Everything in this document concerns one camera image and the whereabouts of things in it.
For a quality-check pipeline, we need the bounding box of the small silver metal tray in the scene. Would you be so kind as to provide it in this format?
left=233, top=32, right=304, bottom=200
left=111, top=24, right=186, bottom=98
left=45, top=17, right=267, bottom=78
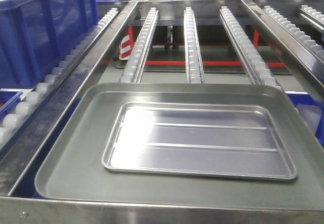
left=101, top=101, right=298, bottom=181

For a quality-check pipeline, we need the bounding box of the large grey serving tray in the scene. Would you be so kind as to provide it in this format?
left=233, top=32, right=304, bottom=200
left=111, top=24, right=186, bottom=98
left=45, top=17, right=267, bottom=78
left=35, top=83, right=323, bottom=211

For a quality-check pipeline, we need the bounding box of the red white striped barrier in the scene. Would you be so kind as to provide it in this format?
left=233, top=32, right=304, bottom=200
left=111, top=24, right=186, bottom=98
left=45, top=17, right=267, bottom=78
left=119, top=26, right=134, bottom=60

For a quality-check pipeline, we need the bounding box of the large blue plastic crate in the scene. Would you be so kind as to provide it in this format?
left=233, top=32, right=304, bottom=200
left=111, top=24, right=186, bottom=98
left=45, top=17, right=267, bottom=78
left=1, top=0, right=98, bottom=88

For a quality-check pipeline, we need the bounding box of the blue bin right lower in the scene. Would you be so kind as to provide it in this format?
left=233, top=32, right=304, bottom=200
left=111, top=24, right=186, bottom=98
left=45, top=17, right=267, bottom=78
left=286, top=91, right=323, bottom=146

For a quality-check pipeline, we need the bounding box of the small blue bin left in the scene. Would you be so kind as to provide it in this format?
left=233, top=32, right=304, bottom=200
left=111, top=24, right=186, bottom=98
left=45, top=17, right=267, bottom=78
left=0, top=89, right=23, bottom=121

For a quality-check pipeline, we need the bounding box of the front steel rack bar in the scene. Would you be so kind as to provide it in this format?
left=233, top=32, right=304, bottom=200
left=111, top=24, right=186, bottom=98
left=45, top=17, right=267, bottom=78
left=1, top=196, right=323, bottom=223

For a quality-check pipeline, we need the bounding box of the roller rail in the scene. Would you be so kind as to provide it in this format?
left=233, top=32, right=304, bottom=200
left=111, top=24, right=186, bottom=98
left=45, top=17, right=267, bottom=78
left=299, top=5, right=323, bottom=32
left=220, top=6, right=282, bottom=90
left=1, top=8, right=118, bottom=148
left=183, top=7, right=205, bottom=83
left=119, top=8, right=158, bottom=83
left=263, top=6, right=323, bottom=64

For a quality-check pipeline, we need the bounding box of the centre roller rail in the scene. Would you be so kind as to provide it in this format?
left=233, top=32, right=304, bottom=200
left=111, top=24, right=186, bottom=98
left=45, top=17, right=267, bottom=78
left=183, top=7, right=205, bottom=83

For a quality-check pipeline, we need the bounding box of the far left roller rail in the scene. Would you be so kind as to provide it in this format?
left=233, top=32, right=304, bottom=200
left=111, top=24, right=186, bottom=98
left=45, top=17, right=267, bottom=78
left=1, top=8, right=118, bottom=148

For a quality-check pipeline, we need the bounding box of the right steel divider rail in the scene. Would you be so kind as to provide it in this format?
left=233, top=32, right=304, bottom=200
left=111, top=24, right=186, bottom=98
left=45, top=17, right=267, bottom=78
left=241, top=0, right=323, bottom=101

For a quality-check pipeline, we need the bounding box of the steel divider rail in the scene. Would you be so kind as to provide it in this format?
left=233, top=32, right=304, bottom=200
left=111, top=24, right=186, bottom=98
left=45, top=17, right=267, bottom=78
left=241, top=0, right=323, bottom=101
left=1, top=2, right=138, bottom=196

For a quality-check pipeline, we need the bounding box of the left steel divider rail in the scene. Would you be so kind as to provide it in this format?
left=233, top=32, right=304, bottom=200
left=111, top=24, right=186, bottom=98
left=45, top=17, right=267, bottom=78
left=1, top=2, right=138, bottom=196

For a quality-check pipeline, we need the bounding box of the far right roller rail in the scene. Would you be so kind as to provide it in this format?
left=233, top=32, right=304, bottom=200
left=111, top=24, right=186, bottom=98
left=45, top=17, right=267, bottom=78
left=299, top=5, right=323, bottom=32

